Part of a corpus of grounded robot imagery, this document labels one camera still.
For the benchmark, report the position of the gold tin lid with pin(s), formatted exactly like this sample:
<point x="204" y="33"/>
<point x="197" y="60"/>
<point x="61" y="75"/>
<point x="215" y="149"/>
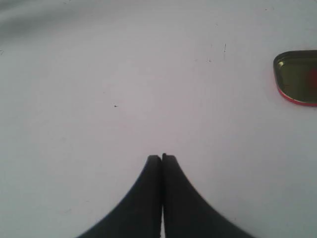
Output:
<point x="295" y="74"/>

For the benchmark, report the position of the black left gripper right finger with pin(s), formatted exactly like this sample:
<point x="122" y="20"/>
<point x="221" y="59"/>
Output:
<point x="186" y="214"/>

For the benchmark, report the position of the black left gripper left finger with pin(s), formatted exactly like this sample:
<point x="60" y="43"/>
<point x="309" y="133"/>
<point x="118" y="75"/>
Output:
<point x="138" y="214"/>

